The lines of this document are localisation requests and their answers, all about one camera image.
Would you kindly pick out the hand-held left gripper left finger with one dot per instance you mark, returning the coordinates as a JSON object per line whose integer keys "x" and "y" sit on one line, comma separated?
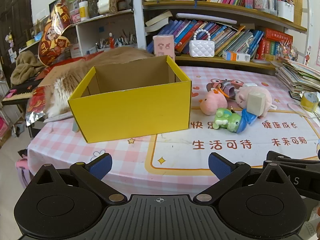
{"x": 101, "y": 166}

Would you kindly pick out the brown fleece blanket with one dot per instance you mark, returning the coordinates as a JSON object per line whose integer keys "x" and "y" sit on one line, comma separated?
{"x": 25, "y": 67}

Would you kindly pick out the stack of thin books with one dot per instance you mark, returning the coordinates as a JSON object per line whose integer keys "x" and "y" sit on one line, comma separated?
{"x": 297, "y": 77}

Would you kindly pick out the black piano keyboard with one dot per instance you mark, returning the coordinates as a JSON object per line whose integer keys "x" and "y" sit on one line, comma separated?
{"x": 22, "y": 92}

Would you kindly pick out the black bag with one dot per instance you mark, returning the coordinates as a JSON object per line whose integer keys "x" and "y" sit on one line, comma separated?
{"x": 23, "y": 153}

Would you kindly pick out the dark wooden door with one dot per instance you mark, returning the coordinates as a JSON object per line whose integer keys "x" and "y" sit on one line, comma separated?
{"x": 15, "y": 17}

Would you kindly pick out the brown cardboard sheet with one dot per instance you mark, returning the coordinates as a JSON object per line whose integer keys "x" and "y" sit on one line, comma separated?
{"x": 51, "y": 77}

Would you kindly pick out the pink box on cabinet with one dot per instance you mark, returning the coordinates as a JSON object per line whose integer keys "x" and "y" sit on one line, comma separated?
{"x": 75, "y": 17}

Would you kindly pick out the grey toy car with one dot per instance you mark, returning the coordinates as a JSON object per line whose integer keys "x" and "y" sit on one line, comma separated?
{"x": 228, "y": 88}

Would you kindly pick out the white and yellow bottle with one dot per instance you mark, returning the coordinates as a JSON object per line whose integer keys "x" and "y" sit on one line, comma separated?
{"x": 83, "y": 11}

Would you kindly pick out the cups of pens and brushes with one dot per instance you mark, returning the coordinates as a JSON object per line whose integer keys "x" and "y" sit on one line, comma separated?
{"x": 125, "y": 41}

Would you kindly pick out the orange and white small box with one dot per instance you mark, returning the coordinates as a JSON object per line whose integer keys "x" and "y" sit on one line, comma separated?
{"x": 236, "y": 56}

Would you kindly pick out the grey flat strip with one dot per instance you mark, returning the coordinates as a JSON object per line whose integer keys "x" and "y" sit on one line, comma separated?
{"x": 75, "y": 128}
{"x": 58, "y": 118}

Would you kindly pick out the red and white figurine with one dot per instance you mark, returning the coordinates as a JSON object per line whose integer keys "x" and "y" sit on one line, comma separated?
{"x": 111, "y": 41}

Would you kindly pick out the row of leaning books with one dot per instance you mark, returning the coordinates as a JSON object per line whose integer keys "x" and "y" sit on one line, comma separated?
{"x": 200, "y": 33}

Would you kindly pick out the pink item on keyboard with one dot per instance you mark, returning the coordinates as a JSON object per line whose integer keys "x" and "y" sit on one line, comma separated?
{"x": 10, "y": 94}

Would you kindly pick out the pink and purple backpack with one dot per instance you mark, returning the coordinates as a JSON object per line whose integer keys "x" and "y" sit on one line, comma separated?
{"x": 22, "y": 170}

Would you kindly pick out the white pen holders with pens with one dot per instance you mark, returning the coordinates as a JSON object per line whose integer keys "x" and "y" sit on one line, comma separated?
{"x": 285, "y": 11}

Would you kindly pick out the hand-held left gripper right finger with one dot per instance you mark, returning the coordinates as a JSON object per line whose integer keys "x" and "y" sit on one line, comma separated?
{"x": 220, "y": 166}

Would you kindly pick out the wooden bookshelf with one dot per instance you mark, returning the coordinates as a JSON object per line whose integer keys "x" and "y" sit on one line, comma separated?
{"x": 215, "y": 8}

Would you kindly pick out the pink plush chick toy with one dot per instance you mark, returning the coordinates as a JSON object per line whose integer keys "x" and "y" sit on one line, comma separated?
{"x": 212, "y": 103}

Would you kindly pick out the thick paperback book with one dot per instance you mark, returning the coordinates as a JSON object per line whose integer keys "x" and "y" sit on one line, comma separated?
{"x": 157, "y": 21}

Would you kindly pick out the acrylic figure stands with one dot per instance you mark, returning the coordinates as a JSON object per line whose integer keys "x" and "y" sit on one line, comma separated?
{"x": 287, "y": 51}

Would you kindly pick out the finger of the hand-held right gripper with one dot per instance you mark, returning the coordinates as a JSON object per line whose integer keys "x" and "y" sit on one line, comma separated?
{"x": 300, "y": 165}
{"x": 275, "y": 155}

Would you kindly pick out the red and silver foil sheet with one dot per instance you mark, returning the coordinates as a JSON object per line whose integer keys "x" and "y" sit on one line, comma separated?
{"x": 36, "y": 105}

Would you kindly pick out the white quilted pearl handbag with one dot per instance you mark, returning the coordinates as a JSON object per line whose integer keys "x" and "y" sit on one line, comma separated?
{"x": 202, "y": 48}

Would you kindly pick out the yellow cardboard box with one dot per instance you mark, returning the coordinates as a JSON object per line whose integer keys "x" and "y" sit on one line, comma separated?
{"x": 130, "y": 115}

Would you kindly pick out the white and red carton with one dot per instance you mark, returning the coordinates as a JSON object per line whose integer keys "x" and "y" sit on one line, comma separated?
{"x": 76, "y": 51}

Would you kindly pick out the pink printed box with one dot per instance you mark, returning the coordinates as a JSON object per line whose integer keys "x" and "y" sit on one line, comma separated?
{"x": 163, "y": 46}

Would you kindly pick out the white cabinet shelf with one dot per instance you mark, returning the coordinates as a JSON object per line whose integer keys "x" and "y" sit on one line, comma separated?
{"x": 92, "y": 30}

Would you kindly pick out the green frog toy blue hat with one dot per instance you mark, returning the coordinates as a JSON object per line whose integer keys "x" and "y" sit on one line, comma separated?
{"x": 226, "y": 120}

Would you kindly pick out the red foil figure balloon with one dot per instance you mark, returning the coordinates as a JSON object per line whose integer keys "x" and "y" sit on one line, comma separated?
{"x": 53, "y": 37}

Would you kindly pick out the orange and white cat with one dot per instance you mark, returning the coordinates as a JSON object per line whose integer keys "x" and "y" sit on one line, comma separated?
{"x": 62, "y": 90}

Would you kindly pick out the pink plush pig toy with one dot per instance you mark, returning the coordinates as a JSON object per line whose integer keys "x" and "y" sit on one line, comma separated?
{"x": 266, "y": 97}

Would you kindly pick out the pink checked printed tablecloth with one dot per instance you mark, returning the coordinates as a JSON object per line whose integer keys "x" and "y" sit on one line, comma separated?
{"x": 75, "y": 150}

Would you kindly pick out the yellow tape roll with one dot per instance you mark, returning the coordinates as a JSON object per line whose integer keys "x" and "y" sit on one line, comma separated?
{"x": 305, "y": 105}

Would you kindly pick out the red boxed book set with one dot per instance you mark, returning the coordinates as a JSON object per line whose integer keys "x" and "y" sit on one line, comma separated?
{"x": 275, "y": 45}

